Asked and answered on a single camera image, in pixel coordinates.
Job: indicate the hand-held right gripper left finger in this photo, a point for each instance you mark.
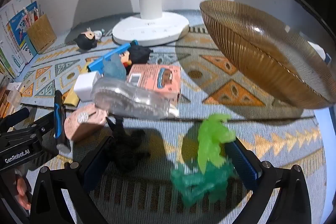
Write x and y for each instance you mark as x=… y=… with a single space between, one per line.
x=98 y=161

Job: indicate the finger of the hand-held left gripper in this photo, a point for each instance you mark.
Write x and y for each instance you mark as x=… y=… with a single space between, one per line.
x=15 y=116
x=59 y=119

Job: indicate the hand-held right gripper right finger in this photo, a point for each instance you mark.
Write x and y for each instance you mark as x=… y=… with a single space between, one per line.
x=244 y=163

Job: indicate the light green dinosaur toy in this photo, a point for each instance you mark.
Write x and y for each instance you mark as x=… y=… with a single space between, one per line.
x=210 y=140

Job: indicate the dark green dinosaur toy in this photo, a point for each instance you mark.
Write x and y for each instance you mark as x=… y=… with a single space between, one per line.
x=202 y=182

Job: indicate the clear correction tape package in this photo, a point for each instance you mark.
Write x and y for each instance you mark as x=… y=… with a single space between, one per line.
x=131 y=99

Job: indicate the amber ribbed glass bowl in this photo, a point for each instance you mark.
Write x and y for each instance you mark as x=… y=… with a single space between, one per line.
x=267 y=37

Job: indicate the person's left hand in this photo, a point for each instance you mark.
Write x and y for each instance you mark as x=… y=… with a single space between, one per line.
x=23 y=192

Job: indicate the wooden block set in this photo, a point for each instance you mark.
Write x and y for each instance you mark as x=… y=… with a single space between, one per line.
x=9 y=103

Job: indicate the small yellow block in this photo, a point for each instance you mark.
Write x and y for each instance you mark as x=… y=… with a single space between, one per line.
x=71 y=99

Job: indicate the pink round case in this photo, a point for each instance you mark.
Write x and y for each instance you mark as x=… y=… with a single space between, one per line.
x=84 y=121

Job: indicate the black dinosaur toy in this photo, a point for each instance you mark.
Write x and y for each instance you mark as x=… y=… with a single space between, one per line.
x=127 y=148

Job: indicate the white charger cube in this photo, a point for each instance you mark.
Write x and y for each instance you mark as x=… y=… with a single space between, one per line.
x=85 y=86

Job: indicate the pale blue translucent toy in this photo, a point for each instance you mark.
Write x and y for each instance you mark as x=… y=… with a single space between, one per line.
x=114 y=67

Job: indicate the blue plastic strip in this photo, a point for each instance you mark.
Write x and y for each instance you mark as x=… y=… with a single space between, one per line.
x=110 y=56

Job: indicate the black-haired white-bodied figurine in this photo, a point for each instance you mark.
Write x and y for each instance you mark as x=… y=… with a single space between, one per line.
x=86 y=40

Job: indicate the wooden pen holder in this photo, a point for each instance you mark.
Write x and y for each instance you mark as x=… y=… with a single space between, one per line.
x=42 y=33

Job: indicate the white printed board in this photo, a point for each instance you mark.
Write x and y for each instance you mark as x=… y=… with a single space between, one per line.
x=8 y=27

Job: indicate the blue illustrated booklet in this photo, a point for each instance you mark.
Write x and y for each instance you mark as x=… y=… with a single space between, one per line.
x=19 y=22

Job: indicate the black-haired red-clothed figurine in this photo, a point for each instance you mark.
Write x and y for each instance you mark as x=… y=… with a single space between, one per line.
x=137 y=54

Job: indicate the pink cardboard box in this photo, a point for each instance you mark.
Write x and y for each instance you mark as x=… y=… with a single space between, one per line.
x=155 y=77

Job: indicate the bundle of pens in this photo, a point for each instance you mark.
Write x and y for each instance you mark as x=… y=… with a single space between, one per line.
x=34 y=15

